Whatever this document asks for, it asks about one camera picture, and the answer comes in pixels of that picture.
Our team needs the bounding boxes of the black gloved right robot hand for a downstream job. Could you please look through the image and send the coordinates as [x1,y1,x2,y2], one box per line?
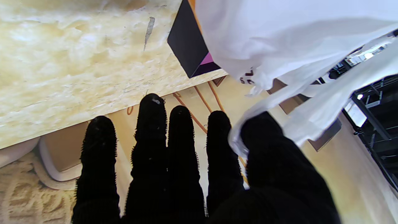
[72,93,342,224]

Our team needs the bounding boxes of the white plastic bag orange logo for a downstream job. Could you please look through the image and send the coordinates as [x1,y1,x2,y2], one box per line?
[195,0,398,157]

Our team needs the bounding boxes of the black gift box pink inside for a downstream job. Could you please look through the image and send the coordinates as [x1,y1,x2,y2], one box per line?
[167,0,222,79]

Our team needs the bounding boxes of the tripod floor lamp white shade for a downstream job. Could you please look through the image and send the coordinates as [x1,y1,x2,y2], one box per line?
[173,81,249,184]

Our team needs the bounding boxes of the beige sofa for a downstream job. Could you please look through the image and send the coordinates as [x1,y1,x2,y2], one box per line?
[0,123,90,191]

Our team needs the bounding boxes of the cream knitted pillow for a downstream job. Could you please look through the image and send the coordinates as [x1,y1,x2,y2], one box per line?
[0,152,76,224]

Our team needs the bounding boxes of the dark flat television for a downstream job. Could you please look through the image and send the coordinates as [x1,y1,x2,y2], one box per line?
[267,78,342,152]

